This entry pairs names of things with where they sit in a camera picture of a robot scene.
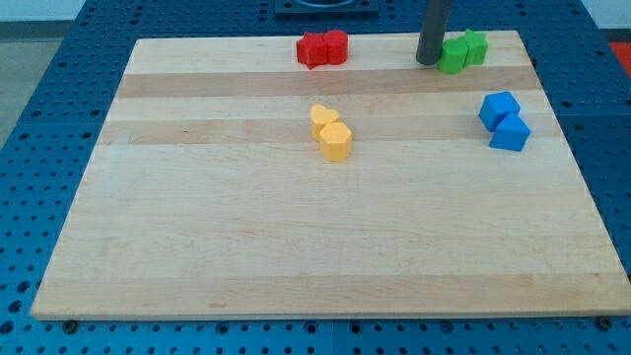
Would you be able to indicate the red star block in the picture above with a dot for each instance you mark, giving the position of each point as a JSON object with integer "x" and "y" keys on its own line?
{"x": 312, "y": 50}

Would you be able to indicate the green star block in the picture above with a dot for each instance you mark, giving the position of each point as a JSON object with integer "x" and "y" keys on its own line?
{"x": 477, "y": 46}

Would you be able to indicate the yellow hexagon block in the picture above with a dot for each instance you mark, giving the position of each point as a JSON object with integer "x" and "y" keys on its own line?
{"x": 335, "y": 141}

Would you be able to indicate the yellow heart block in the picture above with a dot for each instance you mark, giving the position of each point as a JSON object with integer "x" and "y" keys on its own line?
{"x": 320, "y": 116}

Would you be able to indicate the light wooden board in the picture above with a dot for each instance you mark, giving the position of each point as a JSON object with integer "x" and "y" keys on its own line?
{"x": 207, "y": 198}

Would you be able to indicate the red round block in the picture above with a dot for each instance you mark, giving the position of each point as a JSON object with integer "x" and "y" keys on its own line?
{"x": 337, "y": 43}

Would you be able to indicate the green round block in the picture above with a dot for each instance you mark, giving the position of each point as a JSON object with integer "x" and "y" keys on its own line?
{"x": 453, "y": 56}

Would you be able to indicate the blue cube block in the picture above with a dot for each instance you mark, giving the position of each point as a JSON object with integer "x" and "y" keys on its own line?
{"x": 496, "y": 107}

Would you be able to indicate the blue pentagon block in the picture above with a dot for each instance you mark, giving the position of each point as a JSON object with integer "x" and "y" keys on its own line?
{"x": 510, "y": 134}

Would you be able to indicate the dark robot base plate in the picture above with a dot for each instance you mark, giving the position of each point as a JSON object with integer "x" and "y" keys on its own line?
{"x": 293, "y": 8}

